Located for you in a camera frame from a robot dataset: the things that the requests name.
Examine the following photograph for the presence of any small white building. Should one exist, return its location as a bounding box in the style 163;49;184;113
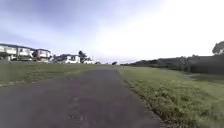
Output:
83;58;98;65

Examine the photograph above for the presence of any dark tree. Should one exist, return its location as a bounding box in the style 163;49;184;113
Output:
77;50;88;64

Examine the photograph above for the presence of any grey asphalt path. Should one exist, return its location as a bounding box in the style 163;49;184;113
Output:
0;68;168;128

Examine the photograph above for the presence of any white house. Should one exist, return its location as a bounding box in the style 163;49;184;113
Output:
54;53;82;65

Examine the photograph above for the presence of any pale building with red band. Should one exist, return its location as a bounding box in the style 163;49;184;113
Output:
34;48;54;63

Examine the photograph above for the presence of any grass verge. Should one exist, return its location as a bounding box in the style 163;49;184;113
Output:
114;65;224;128

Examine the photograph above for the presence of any dark hedge row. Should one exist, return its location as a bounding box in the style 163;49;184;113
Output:
120;54;224;75

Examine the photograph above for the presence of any grass field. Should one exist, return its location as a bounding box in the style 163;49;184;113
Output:
0;61;116;88

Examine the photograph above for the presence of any long pale building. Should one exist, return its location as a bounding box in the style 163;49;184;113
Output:
0;43;37;62

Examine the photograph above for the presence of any large leafy tree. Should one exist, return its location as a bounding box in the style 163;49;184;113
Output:
211;40;224;56

